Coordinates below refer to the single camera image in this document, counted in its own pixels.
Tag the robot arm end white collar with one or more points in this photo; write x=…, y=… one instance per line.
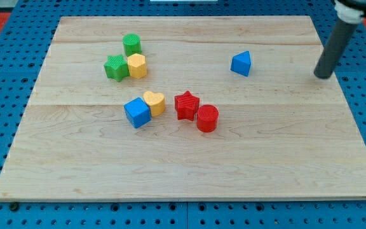
x=350, y=11

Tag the blue cube block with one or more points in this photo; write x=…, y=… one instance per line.
x=137, y=112

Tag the red star block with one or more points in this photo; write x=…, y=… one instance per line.
x=186, y=105

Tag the red cylinder block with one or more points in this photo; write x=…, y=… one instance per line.
x=207, y=118

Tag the yellow heart block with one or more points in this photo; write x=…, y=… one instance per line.
x=155, y=101

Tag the light wooden board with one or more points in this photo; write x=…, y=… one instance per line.
x=282, y=134

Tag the yellow hexagon block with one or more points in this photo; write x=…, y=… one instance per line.
x=137, y=65

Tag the blue triangular prism block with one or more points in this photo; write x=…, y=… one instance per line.
x=241, y=63

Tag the green star block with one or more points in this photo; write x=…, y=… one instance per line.
x=116, y=67

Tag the green cylinder block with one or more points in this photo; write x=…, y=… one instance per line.
x=131, y=44

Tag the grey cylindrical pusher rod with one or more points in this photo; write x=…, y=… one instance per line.
x=334, y=49

